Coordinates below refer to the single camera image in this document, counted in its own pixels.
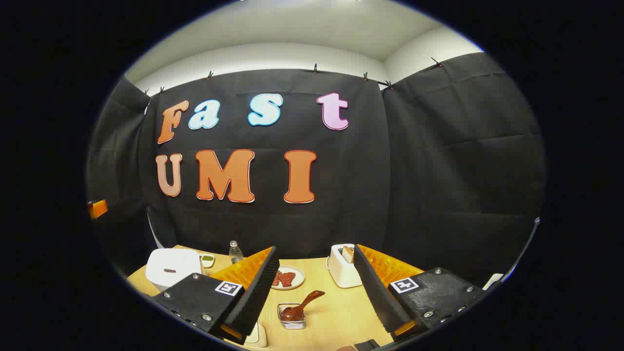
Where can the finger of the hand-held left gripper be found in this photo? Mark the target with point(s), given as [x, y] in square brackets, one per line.
[97, 208]

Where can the toast bread slice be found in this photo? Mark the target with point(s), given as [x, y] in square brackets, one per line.
[347, 254]

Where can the red meat slice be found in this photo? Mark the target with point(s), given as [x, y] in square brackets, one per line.
[288, 279]
[276, 279]

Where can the white rice cooker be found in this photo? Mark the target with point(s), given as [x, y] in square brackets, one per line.
[170, 263]

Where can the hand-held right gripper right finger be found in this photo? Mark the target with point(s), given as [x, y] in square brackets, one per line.
[375, 287]

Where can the white round plate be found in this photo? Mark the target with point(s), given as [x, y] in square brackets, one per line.
[298, 273]

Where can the cream rice container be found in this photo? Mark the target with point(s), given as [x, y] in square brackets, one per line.
[257, 336]

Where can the white toaster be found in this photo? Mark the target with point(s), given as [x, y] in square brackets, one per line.
[341, 275]

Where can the brown wooden spoon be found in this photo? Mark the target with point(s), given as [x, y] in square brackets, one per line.
[300, 308]

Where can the small divided condiment dish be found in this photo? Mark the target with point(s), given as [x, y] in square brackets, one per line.
[207, 260]

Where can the clear plastic water bottle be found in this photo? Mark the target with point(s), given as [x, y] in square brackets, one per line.
[236, 252]

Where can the black backdrop cloth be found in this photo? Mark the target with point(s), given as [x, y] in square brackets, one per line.
[414, 161]

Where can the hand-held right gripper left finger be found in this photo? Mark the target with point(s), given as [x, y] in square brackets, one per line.
[253, 292]

